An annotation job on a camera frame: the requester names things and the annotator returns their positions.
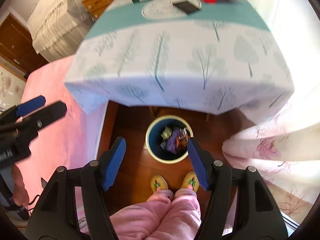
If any pink bed blanket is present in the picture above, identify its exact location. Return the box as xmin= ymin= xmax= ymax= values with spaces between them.
xmin=17 ymin=56 xmax=107 ymax=209

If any person left hand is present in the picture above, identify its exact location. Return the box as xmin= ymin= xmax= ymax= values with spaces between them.
xmin=12 ymin=165 xmax=29 ymax=207

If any white lace covered furniture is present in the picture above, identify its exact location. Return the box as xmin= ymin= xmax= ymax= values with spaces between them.
xmin=27 ymin=0 xmax=94 ymax=62

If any pink trouser leg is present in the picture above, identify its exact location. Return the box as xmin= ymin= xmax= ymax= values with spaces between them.
xmin=147 ymin=189 xmax=201 ymax=239
xmin=110 ymin=190 xmax=174 ymax=239

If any left pink trouser leg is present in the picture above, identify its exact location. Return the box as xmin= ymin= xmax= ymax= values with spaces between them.
xmin=110 ymin=190 xmax=174 ymax=239

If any right pink trouser leg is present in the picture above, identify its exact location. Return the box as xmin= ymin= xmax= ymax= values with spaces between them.
xmin=147 ymin=189 xmax=201 ymax=239

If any white floral curtain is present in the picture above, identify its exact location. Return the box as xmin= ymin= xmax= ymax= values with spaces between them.
xmin=222 ymin=0 xmax=319 ymax=223

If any yellow paper strip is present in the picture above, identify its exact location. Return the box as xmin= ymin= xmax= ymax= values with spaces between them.
xmin=161 ymin=127 xmax=172 ymax=141

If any right yellow slipper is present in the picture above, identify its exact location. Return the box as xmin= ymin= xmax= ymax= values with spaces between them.
xmin=181 ymin=171 xmax=199 ymax=192

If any yellow slipper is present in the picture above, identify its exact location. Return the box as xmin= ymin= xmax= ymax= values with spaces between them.
xmin=181 ymin=171 xmax=199 ymax=192
xmin=150 ymin=175 xmax=168 ymax=193

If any left yellow slipper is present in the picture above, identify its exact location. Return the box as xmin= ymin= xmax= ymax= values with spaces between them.
xmin=150 ymin=175 xmax=168 ymax=193

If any purple plastic bag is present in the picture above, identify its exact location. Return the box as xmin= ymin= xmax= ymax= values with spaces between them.
xmin=160 ymin=129 xmax=185 ymax=154

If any orange red snack bag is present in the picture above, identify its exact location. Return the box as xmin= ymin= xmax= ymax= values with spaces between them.
xmin=176 ymin=127 xmax=191 ymax=152

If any blue trash bin cream rim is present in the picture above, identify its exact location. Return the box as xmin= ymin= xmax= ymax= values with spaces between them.
xmin=145 ymin=115 xmax=194 ymax=164

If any tree pattern tablecloth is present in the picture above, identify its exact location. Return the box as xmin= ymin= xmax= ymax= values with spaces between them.
xmin=65 ymin=0 xmax=294 ymax=122

